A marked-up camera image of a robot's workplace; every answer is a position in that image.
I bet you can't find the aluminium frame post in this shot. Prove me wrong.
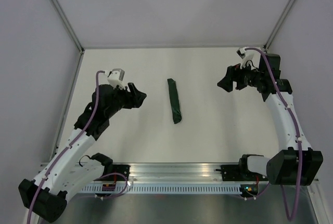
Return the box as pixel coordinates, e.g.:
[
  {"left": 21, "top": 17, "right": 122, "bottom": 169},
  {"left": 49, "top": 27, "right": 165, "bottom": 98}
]
[
  {"left": 49, "top": 0, "right": 84, "bottom": 54},
  {"left": 263, "top": 0, "right": 297, "bottom": 52}
]

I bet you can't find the white slotted cable duct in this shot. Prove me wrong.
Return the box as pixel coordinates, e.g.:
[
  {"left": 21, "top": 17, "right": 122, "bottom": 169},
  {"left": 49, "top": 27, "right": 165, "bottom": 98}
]
[{"left": 80, "top": 183, "right": 241, "bottom": 194}]

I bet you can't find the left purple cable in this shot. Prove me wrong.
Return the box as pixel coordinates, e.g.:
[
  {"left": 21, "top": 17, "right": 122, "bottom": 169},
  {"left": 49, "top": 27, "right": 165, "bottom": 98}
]
[{"left": 27, "top": 70, "right": 131, "bottom": 224}]

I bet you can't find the dark green cloth napkin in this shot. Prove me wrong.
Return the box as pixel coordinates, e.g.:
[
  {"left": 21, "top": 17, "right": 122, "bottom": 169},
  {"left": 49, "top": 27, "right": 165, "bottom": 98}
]
[{"left": 167, "top": 78, "right": 182, "bottom": 124}]

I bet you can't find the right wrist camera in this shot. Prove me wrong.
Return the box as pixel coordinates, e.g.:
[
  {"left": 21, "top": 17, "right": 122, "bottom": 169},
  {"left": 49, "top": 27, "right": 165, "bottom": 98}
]
[{"left": 236, "top": 47, "right": 254, "bottom": 69}]

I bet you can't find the right aluminium frame post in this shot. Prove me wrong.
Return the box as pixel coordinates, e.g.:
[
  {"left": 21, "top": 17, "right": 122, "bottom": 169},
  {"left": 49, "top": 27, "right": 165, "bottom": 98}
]
[{"left": 263, "top": 0, "right": 297, "bottom": 52}]

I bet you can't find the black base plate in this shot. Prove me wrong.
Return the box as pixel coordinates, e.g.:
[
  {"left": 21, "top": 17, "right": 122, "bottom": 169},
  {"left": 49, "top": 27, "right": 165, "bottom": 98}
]
[
  {"left": 103, "top": 164, "right": 130, "bottom": 182},
  {"left": 219, "top": 164, "right": 268, "bottom": 182}
]

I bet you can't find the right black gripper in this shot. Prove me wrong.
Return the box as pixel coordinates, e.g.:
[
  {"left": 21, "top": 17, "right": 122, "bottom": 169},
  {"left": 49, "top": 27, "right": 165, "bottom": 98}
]
[{"left": 217, "top": 59, "right": 263, "bottom": 93}]

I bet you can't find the back aluminium frame bar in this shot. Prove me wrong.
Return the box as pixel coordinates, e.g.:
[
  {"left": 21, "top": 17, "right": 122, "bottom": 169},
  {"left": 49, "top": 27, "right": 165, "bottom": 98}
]
[{"left": 82, "top": 44, "right": 266, "bottom": 51}]

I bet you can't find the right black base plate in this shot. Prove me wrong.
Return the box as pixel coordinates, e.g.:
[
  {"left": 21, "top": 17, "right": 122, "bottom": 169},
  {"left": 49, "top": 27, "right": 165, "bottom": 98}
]
[{"left": 219, "top": 164, "right": 268, "bottom": 182}]

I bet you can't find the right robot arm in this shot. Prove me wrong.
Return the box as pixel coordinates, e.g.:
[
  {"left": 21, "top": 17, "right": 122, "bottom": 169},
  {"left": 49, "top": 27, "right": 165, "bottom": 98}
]
[{"left": 217, "top": 47, "right": 323, "bottom": 186}]

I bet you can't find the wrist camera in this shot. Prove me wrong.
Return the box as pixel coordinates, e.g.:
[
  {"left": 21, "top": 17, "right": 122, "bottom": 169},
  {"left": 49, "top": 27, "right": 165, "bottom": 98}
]
[
  {"left": 105, "top": 68, "right": 125, "bottom": 90},
  {"left": 236, "top": 47, "right": 254, "bottom": 69}
]

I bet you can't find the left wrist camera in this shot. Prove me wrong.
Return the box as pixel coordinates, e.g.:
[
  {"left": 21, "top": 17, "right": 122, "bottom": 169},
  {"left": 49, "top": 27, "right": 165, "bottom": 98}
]
[{"left": 105, "top": 68, "right": 125, "bottom": 90}]

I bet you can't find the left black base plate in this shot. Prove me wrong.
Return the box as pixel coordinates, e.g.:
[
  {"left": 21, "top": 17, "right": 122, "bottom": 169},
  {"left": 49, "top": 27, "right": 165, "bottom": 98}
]
[{"left": 103, "top": 164, "right": 130, "bottom": 182}]

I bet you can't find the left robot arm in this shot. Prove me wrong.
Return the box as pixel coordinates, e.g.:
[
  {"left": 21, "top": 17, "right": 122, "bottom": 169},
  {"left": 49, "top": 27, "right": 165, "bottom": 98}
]
[{"left": 18, "top": 83, "right": 147, "bottom": 223}]

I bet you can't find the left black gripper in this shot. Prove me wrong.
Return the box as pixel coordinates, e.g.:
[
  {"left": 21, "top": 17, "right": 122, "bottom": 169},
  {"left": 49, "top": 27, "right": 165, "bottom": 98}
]
[{"left": 106, "top": 83, "right": 147, "bottom": 118}]

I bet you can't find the aluminium front rail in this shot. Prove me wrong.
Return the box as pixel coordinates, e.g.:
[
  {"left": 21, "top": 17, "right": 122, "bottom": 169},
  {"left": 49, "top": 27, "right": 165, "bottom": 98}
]
[{"left": 39, "top": 162, "right": 321, "bottom": 183}]

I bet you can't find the left aluminium frame post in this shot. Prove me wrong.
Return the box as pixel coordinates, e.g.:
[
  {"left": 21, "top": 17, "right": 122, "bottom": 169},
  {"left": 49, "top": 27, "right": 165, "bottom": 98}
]
[{"left": 49, "top": 0, "right": 84, "bottom": 54}]

